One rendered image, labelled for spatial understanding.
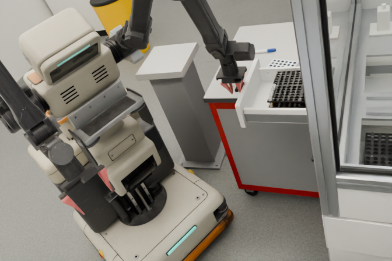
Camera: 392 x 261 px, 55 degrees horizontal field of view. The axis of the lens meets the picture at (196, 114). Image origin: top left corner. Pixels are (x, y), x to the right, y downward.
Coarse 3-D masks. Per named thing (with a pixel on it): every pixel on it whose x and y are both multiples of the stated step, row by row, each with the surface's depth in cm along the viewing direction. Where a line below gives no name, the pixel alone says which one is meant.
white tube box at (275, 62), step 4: (272, 60) 168; (276, 60) 167; (280, 60) 166; (284, 60) 165; (288, 60) 164; (268, 64) 166; (272, 64) 165; (276, 64) 164; (280, 64) 165; (284, 64) 163; (288, 64) 162; (292, 64) 161; (296, 64) 160
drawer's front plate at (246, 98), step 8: (256, 64) 146; (248, 72) 143; (256, 72) 146; (248, 80) 139; (256, 80) 146; (248, 88) 138; (256, 88) 146; (240, 96) 133; (248, 96) 138; (240, 104) 131; (248, 104) 138; (240, 112) 131; (240, 120) 134
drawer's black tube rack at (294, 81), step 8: (288, 72) 141; (296, 72) 139; (280, 80) 138; (288, 80) 136; (296, 80) 135; (280, 88) 135; (288, 88) 133; (296, 88) 132; (280, 96) 131; (288, 96) 130; (296, 96) 129; (280, 104) 132; (288, 104) 131; (296, 104) 130; (304, 104) 129
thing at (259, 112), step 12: (264, 72) 148; (264, 84) 149; (264, 96) 144; (252, 108) 132; (264, 108) 130; (276, 108) 128; (288, 108) 126; (300, 108) 124; (252, 120) 134; (264, 120) 132; (276, 120) 130; (288, 120) 128; (300, 120) 126
